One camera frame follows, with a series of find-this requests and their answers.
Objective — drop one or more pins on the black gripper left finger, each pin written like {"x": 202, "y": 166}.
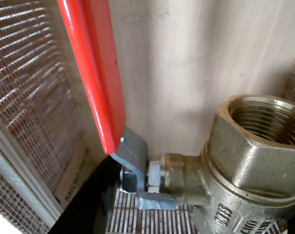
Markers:
{"x": 89, "y": 207}

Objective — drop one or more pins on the wooden slatted box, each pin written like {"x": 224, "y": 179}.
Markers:
{"x": 28, "y": 73}

